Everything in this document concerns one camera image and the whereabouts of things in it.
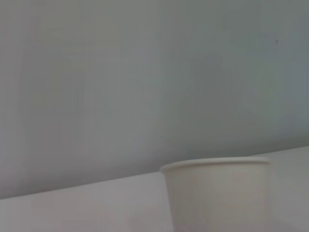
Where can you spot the white paper cup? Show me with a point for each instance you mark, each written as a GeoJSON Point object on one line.
{"type": "Point", "coordinates": [217, 193]}

